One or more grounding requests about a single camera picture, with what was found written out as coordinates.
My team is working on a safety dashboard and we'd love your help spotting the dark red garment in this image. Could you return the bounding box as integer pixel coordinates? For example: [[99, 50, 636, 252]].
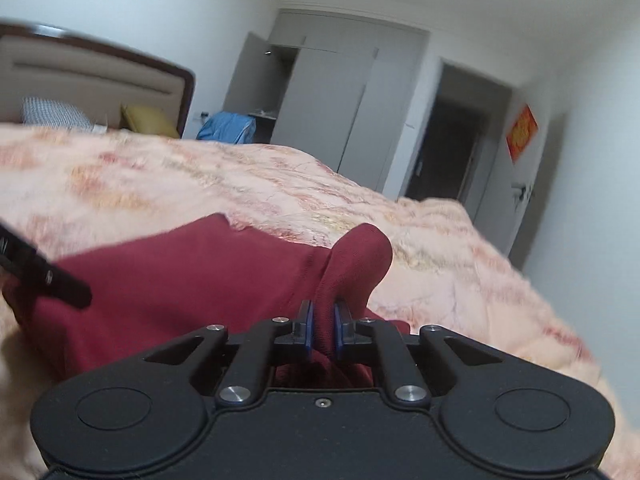
[[3, 214, 393, 388]]

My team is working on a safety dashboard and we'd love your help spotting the blue clothing pile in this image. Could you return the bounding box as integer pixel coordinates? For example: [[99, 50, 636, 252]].
[[196, 112, 256, 144]]

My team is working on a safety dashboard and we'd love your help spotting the floral peach bed quilt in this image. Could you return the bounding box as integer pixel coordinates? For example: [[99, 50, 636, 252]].
[[0, 122, 640, 480]]

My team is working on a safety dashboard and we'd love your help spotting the checked grey pillow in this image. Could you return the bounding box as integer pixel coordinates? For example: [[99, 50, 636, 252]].
[[22, 96, 93, 130]]

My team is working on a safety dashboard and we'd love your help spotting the beige padded wooden headboard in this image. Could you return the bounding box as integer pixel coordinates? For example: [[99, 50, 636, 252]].
[[1, 21, 195, 134]]

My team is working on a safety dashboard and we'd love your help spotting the yellow pillow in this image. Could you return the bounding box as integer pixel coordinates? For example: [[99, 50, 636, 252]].
[[120, 105, 180, 139]]

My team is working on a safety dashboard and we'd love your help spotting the grey room door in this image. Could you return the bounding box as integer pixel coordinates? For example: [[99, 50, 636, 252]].
[[474, 104, 568, 271]]

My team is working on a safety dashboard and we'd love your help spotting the red paper door decoration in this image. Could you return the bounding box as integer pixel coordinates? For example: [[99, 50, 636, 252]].
[[506, 104, 538, 164]]

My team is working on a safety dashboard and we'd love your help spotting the grey wardrobe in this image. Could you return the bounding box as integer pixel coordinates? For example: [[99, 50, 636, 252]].
[[222, 10, 427, 191]]

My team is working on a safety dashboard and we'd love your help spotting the metal door handle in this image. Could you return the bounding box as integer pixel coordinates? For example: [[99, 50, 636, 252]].
[[511, 183, 533, 207]]

